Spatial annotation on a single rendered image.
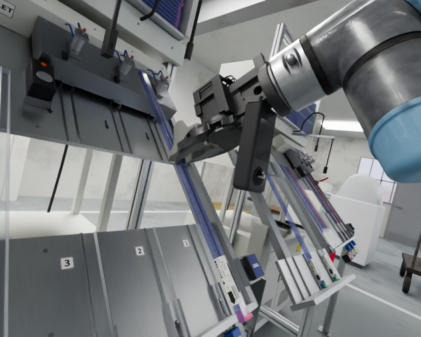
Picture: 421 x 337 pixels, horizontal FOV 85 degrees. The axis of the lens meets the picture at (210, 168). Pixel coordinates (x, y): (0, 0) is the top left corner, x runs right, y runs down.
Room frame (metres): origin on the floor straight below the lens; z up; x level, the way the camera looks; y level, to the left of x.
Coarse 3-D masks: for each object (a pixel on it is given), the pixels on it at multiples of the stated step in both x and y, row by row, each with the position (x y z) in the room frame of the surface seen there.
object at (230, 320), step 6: (252, 306) 0.46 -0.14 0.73; (234, 312) 0.44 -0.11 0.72; (228, 318) 0.40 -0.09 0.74; (234, 318) 0.41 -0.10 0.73; (216, 324) 0.39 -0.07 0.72; (222, 324) 0.38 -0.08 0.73; (228, 324) 0.39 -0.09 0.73; (210, 330) 0.36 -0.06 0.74; (216, 330) 0.36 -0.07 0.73; (222, 330) 0.37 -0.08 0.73; (198, 336) 0.35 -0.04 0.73; (204, 336) 0.34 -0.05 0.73; (210, 336) 0.35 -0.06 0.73
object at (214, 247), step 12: (144, 72) 0.51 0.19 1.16; (144, 84) 0.49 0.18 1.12; (156, 108) 0.45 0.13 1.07; (168, 132) 0.43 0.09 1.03; (168, 144) 0.41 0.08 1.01; (180, 168) 0.38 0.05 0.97; (192, 192) 0.36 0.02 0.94; (192, 204) 0.36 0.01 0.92; (204, 216) 0.35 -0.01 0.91; (204, 228) 0.33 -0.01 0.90; (216, 240) 0.33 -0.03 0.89; (216, 252) 0.32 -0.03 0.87; (240, 312) 0.28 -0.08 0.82
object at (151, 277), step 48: (48, 240) 0.30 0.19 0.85; (96, 240) 0.34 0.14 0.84; (144, 240) 0.40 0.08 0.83; (192, 240) 0.48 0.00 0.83; (48, 288) 0.27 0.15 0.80; (96, 288) 0.30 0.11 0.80; (144, 288) 0.35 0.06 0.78; (192, 288) 0.41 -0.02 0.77; (240, 288) 0.50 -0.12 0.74; (48, 336) 0.24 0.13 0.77; (96, 336) 0.26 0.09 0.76; (144, 336) 0.31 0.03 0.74; (192, 336) 0.35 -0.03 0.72
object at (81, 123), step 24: (0, 48) 0.44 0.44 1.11; (24, 48) 0.48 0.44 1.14; (72, 96) 0.49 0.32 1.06; (96, 96) 0.56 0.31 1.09; (24, 120) 0.38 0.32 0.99; (48, 120) 0.41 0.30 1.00; (72, 120) 0.45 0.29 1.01; (96, 120) 0.50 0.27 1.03; (120, 120) 0.56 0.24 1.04; (144, 120) 0.64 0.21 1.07; (72, 144) 0.43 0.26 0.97; (96, 144) 0.46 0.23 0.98; (120, 144) 0.51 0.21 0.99; (144, 144) 0.57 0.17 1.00
